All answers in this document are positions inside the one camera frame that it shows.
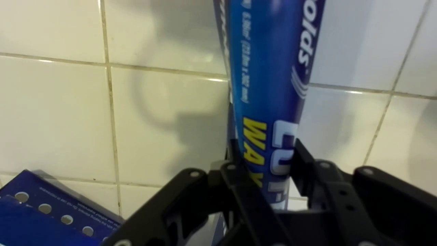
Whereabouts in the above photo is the dark blue dotted foil box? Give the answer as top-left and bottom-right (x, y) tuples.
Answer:
(0, 168), (125, 246)

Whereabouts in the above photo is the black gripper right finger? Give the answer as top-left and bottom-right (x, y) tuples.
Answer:
(290, 138), (437, 246)

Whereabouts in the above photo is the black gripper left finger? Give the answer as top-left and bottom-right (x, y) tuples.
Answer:
(101, 135), (297, 246)

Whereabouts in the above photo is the blue Cut-Rite wax paper box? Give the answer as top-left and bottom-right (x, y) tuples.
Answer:
(213, 0), (327, 212)

